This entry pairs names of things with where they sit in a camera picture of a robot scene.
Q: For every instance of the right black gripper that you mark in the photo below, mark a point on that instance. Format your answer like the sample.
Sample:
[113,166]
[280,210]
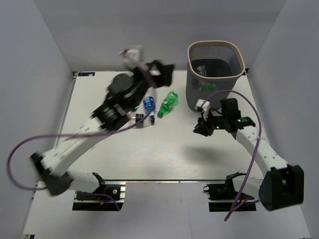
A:
[202,128]

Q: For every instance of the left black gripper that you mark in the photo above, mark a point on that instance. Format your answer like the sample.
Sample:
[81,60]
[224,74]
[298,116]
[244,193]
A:
[165,74]

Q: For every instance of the green plastic bottle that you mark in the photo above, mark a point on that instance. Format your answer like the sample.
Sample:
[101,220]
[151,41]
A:
[168,103]
[207,87]

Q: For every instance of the clear unlabelled plastic bottle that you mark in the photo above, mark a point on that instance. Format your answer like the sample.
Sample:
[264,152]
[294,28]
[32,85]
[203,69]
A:
[201,70]

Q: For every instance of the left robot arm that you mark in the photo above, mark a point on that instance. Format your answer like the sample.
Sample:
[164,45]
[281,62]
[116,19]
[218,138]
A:
[125,93]

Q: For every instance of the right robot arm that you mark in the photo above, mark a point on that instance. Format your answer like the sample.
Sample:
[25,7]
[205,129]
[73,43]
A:
[282,184]

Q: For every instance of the blue label clear bottle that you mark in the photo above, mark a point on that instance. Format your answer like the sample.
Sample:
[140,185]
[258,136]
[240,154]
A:
[149,105]

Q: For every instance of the black label clear bottle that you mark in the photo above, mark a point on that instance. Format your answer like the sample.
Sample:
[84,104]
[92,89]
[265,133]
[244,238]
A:
[138,120]

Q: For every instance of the blue corner label sticker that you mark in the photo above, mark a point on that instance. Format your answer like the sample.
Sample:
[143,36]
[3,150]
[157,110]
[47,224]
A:
[86,74]

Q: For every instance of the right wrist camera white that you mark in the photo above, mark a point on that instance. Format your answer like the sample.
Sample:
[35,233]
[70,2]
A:
[203,106]

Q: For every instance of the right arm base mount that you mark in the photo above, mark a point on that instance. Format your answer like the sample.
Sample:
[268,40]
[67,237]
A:
[219,200]

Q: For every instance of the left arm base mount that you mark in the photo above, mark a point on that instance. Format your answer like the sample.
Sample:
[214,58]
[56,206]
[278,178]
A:
[109,198]

